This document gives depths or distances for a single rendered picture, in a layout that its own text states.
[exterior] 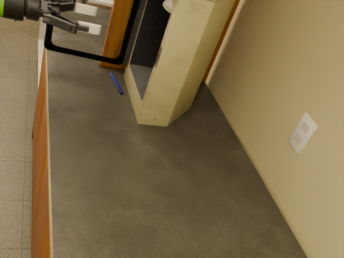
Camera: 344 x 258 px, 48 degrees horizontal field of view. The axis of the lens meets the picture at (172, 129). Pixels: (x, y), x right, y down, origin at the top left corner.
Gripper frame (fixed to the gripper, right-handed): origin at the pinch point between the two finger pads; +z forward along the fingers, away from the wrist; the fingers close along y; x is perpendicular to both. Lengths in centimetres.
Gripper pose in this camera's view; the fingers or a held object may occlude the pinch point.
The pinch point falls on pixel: (94, 20)
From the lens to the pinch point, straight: 128.5
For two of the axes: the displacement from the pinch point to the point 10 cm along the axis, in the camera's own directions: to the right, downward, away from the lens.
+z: 9.2, 1.0, 3.8
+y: -2.3, -6.3, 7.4
